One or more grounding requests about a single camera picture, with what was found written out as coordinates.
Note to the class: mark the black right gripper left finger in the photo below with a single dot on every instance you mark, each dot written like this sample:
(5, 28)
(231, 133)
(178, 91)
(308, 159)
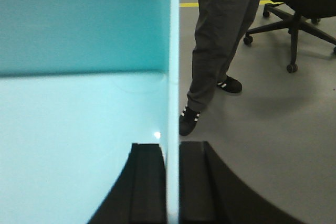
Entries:
(139, 194)

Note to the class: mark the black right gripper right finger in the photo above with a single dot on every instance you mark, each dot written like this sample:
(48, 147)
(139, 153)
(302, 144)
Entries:
(210, 192)

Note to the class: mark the light blue plastic bin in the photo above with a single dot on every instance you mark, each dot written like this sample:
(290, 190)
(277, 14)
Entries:
(81, 82)

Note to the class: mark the person in dark shirt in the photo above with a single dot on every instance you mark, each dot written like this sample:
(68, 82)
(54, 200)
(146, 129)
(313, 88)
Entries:
(219, 29)

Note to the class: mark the black office chair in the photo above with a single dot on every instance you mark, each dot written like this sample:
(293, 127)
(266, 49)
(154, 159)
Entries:
(296, 15)

